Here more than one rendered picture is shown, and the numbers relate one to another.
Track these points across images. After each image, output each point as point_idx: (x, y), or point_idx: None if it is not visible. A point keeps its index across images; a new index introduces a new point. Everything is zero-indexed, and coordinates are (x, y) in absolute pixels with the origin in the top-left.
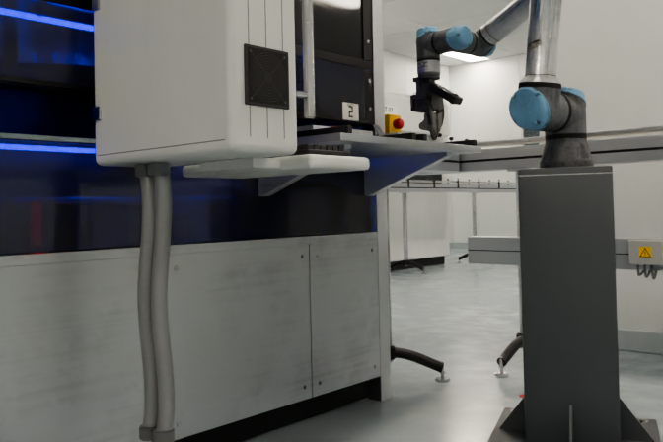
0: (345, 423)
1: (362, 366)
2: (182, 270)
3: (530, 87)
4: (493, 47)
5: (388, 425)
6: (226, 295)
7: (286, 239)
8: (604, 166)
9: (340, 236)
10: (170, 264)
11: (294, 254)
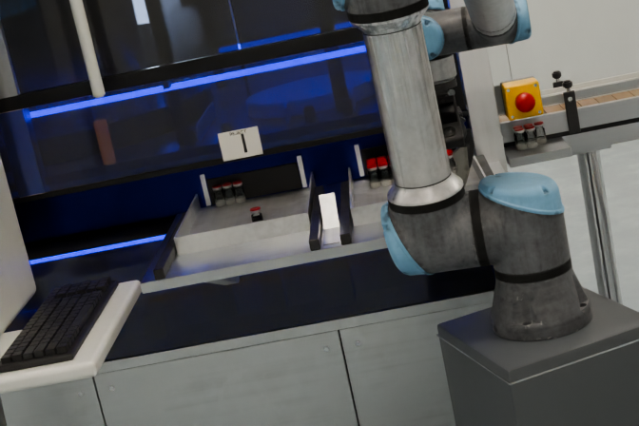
0: None
1: None
2: (121, 390)
3: (384, 209)
4: (520, 28)
5: None
6: (196, 412)
7: (290, 330)
8: (501, 367)
9: (407, 309)
10: (103, 385)
11: (310, 347)
